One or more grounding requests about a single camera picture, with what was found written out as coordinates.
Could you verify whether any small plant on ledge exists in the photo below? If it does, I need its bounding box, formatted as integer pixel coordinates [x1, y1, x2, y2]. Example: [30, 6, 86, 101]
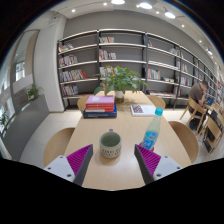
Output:
[0, 112, 9, 127]

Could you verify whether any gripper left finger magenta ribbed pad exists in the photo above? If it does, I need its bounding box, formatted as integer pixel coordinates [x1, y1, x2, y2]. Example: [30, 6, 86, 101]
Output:
[44, 144, 93, 186]

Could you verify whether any wooden chair behind person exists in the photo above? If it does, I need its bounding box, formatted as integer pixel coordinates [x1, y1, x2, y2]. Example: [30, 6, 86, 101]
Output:
[181, 98, 206, 133]

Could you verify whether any grey patterned ceramic mug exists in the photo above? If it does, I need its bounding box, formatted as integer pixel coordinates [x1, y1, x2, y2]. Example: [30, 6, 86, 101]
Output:
[99, 129, 121, 158]

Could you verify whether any dark blue thick book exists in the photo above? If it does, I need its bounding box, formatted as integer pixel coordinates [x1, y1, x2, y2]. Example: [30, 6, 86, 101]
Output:
[83, 104, 117, 118]

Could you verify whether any wooden chair far right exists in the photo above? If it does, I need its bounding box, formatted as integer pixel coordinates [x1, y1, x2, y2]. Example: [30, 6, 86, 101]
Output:
[148, 95, 166, 109]

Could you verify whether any large grey bookshelf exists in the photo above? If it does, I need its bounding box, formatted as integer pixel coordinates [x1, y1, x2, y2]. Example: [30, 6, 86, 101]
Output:
[57, 29, 223, 109]

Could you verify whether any red book stack top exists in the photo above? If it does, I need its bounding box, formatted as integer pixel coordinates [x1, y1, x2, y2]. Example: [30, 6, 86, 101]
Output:
[86, 95, 114, 112]

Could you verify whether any open magazine on table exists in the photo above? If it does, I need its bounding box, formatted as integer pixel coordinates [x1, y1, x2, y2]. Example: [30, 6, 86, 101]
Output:
[130, 104, 156, 116]

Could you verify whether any clear bottle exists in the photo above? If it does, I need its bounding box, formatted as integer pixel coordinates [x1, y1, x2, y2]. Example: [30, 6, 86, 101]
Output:
[141, 108, 163, 150]

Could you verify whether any potted plant by window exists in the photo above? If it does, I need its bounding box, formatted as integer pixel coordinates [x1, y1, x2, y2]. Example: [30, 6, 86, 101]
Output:
[27, 84, 43, 101]

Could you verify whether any green potted plant on table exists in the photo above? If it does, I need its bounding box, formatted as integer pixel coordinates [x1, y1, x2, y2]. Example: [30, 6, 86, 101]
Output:
[94, 65, 148, 103]

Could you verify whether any grey low partition ledge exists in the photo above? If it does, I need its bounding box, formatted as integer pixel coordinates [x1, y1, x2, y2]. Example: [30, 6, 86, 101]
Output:
[3, 95, 49, 160]

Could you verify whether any wooden chair far left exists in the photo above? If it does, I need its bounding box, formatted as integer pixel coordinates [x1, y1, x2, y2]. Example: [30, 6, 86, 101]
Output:
[77, 95, 90, 112]

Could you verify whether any wooden chair near left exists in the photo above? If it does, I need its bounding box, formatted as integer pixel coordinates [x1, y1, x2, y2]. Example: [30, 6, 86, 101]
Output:
[43, 128, 74, 166]

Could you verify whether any seated person in brown shirt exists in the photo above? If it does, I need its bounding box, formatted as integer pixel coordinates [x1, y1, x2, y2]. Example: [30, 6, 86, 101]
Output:
[188, 79, 210, 116]

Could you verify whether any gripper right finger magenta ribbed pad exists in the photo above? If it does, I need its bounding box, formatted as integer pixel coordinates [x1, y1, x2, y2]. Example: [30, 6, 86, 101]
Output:
[134, 145, 182, 184]

